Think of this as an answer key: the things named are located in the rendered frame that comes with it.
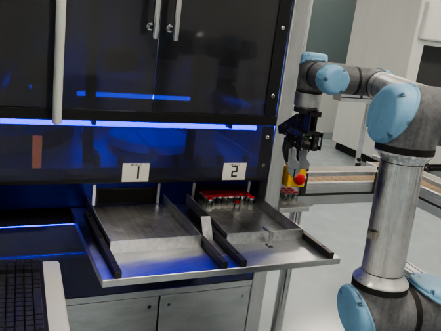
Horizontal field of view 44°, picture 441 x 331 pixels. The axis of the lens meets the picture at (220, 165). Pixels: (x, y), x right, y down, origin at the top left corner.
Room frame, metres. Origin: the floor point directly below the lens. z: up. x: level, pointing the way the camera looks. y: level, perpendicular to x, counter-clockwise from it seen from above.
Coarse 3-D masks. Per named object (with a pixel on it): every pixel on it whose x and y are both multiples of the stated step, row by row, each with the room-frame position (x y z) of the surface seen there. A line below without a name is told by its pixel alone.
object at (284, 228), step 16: (240, 208) 1.77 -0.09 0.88; (256, 208) 1.79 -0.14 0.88; (272, 208) 1.73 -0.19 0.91; (224, 224) 1.61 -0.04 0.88; (240, 224) 1.62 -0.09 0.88; (256, 224) 1.64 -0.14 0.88; (272, 224) 1.66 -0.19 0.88; (288, 224) 1.64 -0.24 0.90; (240, 240) 1.47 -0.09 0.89; (256, 240) 1.50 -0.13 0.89; (272, 240) 1.52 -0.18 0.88
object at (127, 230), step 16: (96, 208) 1.61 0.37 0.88; (112, 208) 1.62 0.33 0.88; (128, 208) 1.64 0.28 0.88; (144, 208) 1.66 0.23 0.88; (160, 208) 1.67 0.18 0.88; (176, 208) 1.61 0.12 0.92; (112, 224) 1.50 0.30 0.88; (128, 224) 1.51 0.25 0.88; (144, 224) 1.53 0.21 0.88; (160, 224) 1.54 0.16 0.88; (176, 224) 1.56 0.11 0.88; (112, 240) 1.31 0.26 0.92; (128, 240) 1.33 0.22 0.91; (144, 240) 1.35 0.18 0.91; (160, 240) 1.37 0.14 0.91; (176, 240) 1.39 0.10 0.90; (192, 240) 1.41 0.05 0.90
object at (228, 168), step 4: (224, 164) 1.73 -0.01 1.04; (228, 164) 1.73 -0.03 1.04; (232, 164) 1.74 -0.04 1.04; (236, 164) 1.75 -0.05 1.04; (240, 164) 1.75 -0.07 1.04; (244, 164) 1.76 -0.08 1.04; (224, 168) 1.73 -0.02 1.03; (228, 168) 1.73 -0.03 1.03; (232, 168) 1.74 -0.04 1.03; (240, 168) 1.75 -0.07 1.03; (244, 168) 1.76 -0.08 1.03; (224, 172) 1.73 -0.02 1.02; (228, 172) 1.73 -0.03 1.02; (236, 172) 1.75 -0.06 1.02; (240, 172) 1.75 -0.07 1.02; (244, 172) 1.76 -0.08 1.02; (224, 176) 1.73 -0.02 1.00; (228, 176) 1.74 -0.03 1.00; (240, 176) 1.75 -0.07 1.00; (244, 176) 1.76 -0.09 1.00
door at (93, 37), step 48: (0, 0) 1.43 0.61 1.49; (48, 0) 1.49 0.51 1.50; (96, 0) 1.54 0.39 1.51; (144, 0) 1.60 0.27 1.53; (0, 48) 1.44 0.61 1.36; (48, 48) 1.49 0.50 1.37; (96, 48) 1.55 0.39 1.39; (144, 48) 1.61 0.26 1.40; (0, 96) 1.44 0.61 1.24; (48, 96) 1.49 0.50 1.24; (96, 96) 1.55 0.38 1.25; (144, 96) 1.61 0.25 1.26
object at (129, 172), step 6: (126, 168) 1.58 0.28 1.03; (132, 168) 1.59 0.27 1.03; (144, 168) 1.61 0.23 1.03; (126, 174) 1.58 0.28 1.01; (132, 174) 1.59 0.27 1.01; (144, 174) 1.61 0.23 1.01; (126, 180) 1.58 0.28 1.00; (132, 180) 1.59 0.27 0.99; (138, 180) 1.60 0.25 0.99; (144, 180) 1.61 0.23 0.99
